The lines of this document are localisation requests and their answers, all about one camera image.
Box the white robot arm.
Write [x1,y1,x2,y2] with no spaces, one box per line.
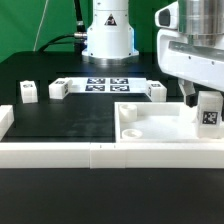
[82,0,224,99]

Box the thin white cable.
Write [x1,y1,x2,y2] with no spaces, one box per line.
[32,0,50,52]

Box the fiducial marker sheet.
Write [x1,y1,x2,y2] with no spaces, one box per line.
[69,77,147,93]

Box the black cable bundle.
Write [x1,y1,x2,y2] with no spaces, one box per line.
[37,32,88,53]

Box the white square tabletop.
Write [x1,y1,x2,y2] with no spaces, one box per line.
[114,102,224,143]

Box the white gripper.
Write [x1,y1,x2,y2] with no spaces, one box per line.
[157,29,224,107]

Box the white U-shaped obstacle fence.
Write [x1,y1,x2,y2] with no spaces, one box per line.
[0,105,224,168]

